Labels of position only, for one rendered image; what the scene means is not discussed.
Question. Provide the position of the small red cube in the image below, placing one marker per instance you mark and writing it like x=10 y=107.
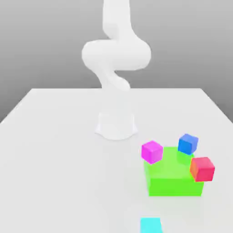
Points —
x=203 y=169

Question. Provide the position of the small cyan cube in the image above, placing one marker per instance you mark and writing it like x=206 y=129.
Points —
x=150 y=225

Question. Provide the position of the large green box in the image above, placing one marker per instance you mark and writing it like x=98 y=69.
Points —
x=173 y=174

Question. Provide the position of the small blue cube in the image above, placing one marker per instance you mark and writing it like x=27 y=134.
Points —
x=187 y=144

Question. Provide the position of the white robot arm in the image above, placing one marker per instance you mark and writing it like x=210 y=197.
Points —
x=116 y=54

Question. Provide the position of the small magenta cube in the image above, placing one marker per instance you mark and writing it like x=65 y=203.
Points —
x=152 y=152

